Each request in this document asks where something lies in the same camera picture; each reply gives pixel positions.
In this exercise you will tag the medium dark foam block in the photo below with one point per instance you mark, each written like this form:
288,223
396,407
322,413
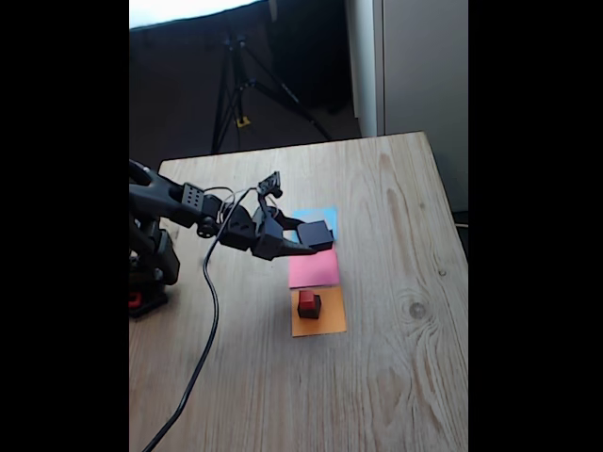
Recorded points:
315,234

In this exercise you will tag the red cube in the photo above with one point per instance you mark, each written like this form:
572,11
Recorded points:
306,300

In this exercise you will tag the small black foam block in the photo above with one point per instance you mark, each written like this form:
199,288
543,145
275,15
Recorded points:
315,311

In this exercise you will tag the pink paper sheet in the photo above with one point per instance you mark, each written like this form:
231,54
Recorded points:
313,269

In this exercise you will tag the blue paper sheet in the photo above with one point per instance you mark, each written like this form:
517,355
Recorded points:
330,214

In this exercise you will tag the orange paper sheet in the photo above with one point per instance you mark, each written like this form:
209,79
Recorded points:
334,315

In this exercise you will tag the yellow tape marker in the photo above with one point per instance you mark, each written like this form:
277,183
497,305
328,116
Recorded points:
242,122

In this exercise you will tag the red and black table clamp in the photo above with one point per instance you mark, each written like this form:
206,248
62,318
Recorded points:
148,303

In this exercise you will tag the black tripod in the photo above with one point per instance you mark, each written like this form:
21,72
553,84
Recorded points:
234,75

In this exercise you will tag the white cabinet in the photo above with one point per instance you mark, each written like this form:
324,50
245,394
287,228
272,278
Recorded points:
424,70

